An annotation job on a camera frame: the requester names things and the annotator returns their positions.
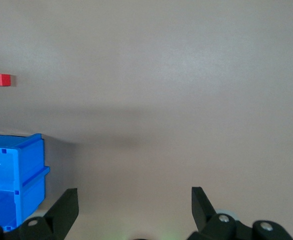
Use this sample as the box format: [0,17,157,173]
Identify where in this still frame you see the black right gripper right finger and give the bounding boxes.
[186,186,293,240]

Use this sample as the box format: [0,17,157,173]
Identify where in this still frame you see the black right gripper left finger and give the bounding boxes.
[0,187,79,240]

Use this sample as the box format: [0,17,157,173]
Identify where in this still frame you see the red cube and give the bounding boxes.
[0,72,13,87]

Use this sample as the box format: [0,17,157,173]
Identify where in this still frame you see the blue plastic storage bin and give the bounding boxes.
[0,132,51,233]

